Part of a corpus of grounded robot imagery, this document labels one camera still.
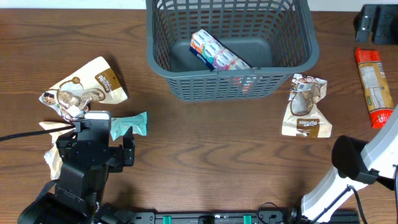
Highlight panifee snack bag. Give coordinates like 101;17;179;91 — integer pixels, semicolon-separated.
39;57;127;122
282;73;332;138

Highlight Kleenex tissue multipack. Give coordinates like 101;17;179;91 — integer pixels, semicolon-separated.
190;29;252;72

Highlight grey plastic basket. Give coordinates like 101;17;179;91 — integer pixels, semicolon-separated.
146;0;319;102

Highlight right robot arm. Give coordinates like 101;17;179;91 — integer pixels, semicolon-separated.
287;48;397;223

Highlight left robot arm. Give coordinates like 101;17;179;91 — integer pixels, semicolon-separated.
18;119;135;223

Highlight teal snack packet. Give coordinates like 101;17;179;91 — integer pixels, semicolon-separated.
110;111;147;141

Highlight crumpled beige paper bag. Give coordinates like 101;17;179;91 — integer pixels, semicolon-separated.
39;121;70;180

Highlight orange cracker package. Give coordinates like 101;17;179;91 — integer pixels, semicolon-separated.
354;48;394;128

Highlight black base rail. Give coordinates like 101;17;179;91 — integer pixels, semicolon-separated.
93;210;361;224

